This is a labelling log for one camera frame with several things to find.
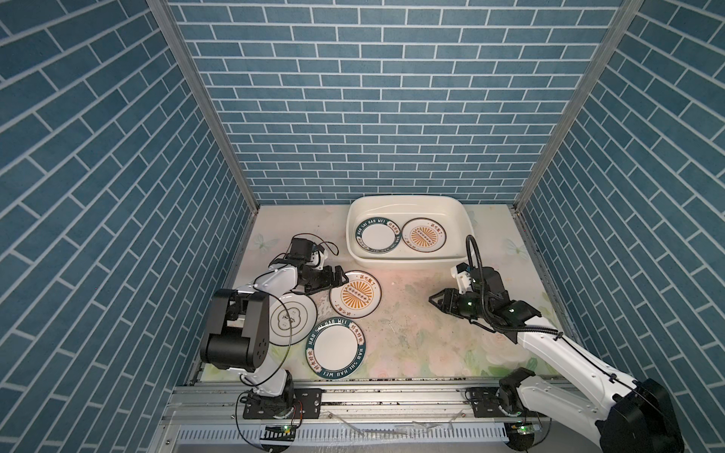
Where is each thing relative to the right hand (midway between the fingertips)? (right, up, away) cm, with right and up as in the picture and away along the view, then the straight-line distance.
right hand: (435, 301), depth 80 cm
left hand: (-28, +4, +11) cm, 30 cm away
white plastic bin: (+14, +29, +35) cm, 47 cm away
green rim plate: (-16, +19, +28) cm, 37 cm away
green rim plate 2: (-29, -15, +3) cm, 33 cm away
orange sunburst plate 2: (-23, -2, +13) cm, 27 cm away
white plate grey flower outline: (-44, -8, +8) cm, 45 cm away
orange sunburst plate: (+2, +19, +31) cm, 36 cm away
